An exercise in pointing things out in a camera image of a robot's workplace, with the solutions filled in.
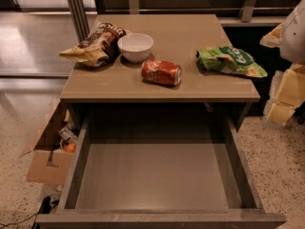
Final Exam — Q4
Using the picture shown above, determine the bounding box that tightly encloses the black cable on floor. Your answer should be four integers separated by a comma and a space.
0, 195, 61, 229

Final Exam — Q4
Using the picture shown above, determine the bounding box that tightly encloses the open grey top drawer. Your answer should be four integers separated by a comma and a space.
36, 113, 286, 229

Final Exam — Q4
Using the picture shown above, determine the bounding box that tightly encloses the red coke can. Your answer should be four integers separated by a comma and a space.
141, 59, 182, 86

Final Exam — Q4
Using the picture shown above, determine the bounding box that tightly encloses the white ceramic bowl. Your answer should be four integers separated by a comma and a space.
117, 33, 153, 63

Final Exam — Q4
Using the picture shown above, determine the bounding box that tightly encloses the orange fruit in box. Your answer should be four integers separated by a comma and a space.
65, 143, 76, 153

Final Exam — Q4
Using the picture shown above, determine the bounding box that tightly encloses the packet in cardboard box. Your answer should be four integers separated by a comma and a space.
58, 127, 77, 143

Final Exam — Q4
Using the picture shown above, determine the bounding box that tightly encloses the green chip bag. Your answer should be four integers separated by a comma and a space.
196, 46, 268, 78

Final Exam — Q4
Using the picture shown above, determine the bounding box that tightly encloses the brown chip bag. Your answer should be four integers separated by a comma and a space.
59, 22, 132, 68

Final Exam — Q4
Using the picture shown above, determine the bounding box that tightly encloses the grey drawer cabinet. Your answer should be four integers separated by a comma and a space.
60, 14, 259, 126

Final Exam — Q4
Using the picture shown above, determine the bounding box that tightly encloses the cardboard box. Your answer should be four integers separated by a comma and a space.
20, 99, 78, 185

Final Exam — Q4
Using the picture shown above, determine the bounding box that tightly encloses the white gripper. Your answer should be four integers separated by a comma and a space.
260, 0, 305, 127

